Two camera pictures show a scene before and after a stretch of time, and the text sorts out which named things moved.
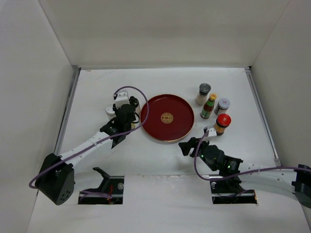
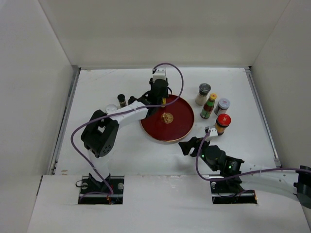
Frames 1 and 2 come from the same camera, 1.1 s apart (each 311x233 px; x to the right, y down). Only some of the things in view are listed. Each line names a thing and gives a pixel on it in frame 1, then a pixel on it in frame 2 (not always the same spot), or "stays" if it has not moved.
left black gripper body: [115, 109] → [160, 102]
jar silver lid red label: [223, 105] stays
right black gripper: [185, 146] stays
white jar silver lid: [110, 112] stays
